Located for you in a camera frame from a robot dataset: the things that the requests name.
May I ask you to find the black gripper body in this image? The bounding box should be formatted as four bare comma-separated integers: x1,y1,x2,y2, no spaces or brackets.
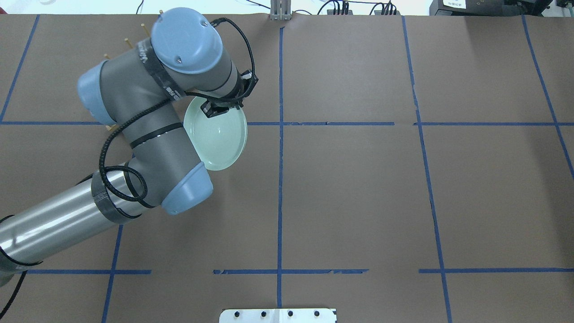
211,85,246,110

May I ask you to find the pale green plate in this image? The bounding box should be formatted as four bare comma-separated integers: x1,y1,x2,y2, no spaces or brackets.
183,97,248,171

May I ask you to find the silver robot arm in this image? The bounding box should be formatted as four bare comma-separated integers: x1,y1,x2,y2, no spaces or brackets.
1,8,256,285

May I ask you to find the wooden plate rack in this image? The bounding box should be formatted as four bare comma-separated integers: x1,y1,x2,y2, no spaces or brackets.
103,9,165,131

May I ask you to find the black box device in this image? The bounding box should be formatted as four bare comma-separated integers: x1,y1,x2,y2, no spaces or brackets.
428,0,552,17

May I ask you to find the white pedestal column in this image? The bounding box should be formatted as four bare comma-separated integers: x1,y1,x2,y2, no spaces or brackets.
219,307,338,323

